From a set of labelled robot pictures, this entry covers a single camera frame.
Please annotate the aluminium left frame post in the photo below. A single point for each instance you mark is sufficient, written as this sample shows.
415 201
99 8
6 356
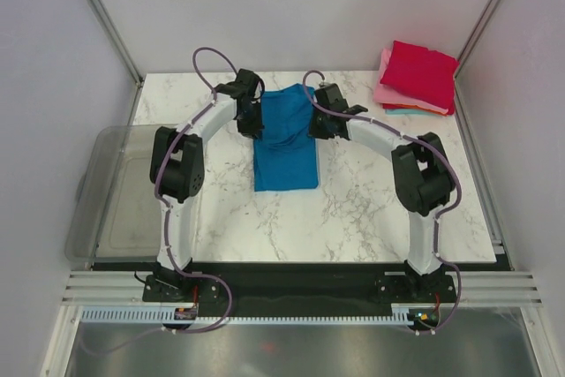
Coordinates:
109 28

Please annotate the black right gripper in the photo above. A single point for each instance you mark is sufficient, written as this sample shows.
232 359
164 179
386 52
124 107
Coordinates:
313 130

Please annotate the folded light blue t shirt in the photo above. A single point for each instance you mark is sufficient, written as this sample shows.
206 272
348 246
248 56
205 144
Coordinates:
412 112

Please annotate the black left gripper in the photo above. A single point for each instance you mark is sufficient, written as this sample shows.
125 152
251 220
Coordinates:
255 130

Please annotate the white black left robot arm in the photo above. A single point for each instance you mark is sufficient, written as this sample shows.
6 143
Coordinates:
177 170

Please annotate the folded crimson t shirt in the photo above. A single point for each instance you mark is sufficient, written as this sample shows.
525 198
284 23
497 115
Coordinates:
421 73

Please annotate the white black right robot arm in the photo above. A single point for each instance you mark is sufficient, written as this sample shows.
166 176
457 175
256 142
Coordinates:
423 178

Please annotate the aluminium frame post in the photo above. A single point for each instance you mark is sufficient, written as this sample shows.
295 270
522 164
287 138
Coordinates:
109 28
484 19

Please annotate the aluminium right frame post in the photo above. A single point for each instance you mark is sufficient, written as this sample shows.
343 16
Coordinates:
484 19

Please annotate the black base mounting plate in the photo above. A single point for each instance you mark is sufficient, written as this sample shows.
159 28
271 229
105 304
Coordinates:
306 287

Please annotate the white slotted cable duct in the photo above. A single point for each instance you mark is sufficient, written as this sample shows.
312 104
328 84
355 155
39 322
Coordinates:
396 315

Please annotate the clear plastic bin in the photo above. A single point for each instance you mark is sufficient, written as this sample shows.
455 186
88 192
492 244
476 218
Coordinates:
117 218

